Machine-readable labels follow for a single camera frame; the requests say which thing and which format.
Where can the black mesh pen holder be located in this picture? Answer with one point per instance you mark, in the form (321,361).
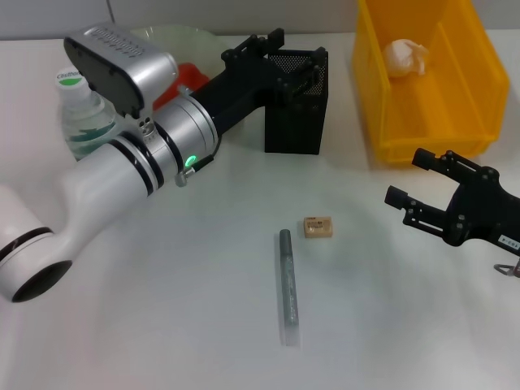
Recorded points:
(296,130)

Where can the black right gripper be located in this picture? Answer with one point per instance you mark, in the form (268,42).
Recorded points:
(483,207)

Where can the grey marker pen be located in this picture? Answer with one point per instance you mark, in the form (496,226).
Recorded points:
(289,284)

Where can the beige eraser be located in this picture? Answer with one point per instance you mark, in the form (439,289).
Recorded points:
(319,227)

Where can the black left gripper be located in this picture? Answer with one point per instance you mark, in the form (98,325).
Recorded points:
(239,93)

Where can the white paper ball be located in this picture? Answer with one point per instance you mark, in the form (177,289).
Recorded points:
(404,57)

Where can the green glass fruit plate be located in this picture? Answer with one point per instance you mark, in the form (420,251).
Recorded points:
(183,40)

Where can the yellow plastic bin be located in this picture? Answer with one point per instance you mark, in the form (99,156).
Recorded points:
(447,113)

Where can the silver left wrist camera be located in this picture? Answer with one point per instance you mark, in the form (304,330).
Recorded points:
(142,73)

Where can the clear green-label water bottle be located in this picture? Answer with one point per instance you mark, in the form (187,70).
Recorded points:
(81,122)

